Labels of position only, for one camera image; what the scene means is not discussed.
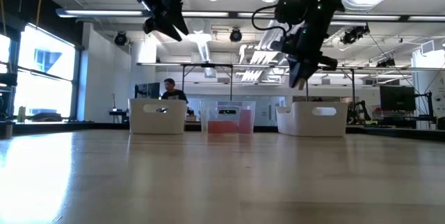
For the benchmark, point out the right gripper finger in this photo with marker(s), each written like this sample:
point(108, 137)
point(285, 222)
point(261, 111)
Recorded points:
point(310, 72)
point(295, 74)

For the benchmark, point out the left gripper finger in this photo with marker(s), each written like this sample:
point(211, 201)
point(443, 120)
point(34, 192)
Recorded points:
point(178, 22)
point(161, 29)

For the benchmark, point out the black computer monitor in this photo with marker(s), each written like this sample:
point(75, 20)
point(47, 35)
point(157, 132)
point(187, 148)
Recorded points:
point(397, 98)
point(147, 90)

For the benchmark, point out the white ceiling duct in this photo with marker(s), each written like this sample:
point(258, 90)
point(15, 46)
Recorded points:
point(260, 57)

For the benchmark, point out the person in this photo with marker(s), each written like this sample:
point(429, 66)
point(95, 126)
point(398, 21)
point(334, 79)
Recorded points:
point(173, 93)

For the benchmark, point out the natural wooden block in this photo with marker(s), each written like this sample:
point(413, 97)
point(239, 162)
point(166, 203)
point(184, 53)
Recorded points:
point(302, 85)

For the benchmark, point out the large bright window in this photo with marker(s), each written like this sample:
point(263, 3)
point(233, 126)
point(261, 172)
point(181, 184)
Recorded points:
point(45, 78)

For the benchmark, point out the yellow green cup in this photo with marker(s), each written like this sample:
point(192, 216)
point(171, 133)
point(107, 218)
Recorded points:
point(22, 114)

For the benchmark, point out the black ceiling camera rig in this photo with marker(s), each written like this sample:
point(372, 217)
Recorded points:
point(353, 35)

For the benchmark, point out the black ceiling spotlight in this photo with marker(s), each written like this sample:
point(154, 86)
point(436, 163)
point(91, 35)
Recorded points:
point(120, 38)
point(235, 35)

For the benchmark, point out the long ceiling light strip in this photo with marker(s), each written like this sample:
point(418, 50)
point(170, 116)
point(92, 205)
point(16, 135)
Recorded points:
point(382, 17)
point(87, 13)

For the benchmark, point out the white plastic bin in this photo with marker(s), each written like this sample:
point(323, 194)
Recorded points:
point(156, 123)
point(323, 125)

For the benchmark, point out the black background rig frame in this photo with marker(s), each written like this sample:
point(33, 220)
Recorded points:
point(208, 65)
point(353, 92)

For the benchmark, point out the clear plastic bin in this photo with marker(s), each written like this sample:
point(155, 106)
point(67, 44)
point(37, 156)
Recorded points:
point(208, 112)

